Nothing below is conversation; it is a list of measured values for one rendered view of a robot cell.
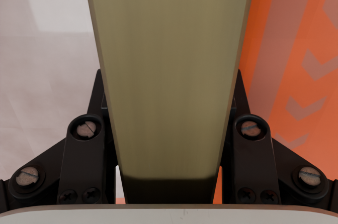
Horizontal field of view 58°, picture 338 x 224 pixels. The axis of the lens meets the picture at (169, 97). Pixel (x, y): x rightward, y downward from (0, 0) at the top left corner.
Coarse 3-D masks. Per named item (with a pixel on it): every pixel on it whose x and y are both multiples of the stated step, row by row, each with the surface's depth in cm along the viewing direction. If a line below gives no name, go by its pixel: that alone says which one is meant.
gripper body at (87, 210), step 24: (0, 216) 7; (24, 216) 7; (48, 216) 7; (72, 216) 7; (96, 216) 7; (120, 216) 7; (144, 216) 7; (168, 216) 7; (192, 216) 7; (216, 216) 7; (240, 216) 7; (264, 216) 7; (288, 216) 7; (312, 216) 7; (336, 216) 7
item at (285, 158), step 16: (240, 80) 12; (240, 96) 11; (240, 112) 11; (224, 144) 10; (224, 160) 11; (288, 160) 9; (304, 160) 9; (288, 176) 9; (304, 176) 9; (320, 176) 9; (288, 192) 9; (304, 192) 9; (320, 192) 9
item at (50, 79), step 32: (0, 64) 18; (32, 64) 18; (64, 64) 18; (96, 64) 18; (0, 96) 20; (32, 96) 20; (64, 96) 20; (0, 128) 22; (32, 128) 22; (64, 128) 22; (320, 128) 22; (0, 160) 24; (320, 160) 24
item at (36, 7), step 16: (0, 0) 15; (16, 0) 15; (32, 0) 15; (48, 0) 15; (64, 0) 15; (80, 0) 15; (0, 16) 16; (16, 16) 16; (32, 16) 16; (48, 16) 16; (64, 16) 16; (80, 16) 16; (0, 32) 17; (16, 32) 17; (32, 32) 17; (48, 32) 17; (64, 32) 17; (80, 32) 17
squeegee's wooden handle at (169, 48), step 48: (96, 0) 5; (144, 0) 5; (192, 0) 5; (240, 0) 5; (144, 48) 6; (192, 48) 6; (240, 48) 6; (144, 96) 6; (192, 96) 6; (144, 144) 7; (192, 144) 7; (144, 192) 9; (192, 192) 9
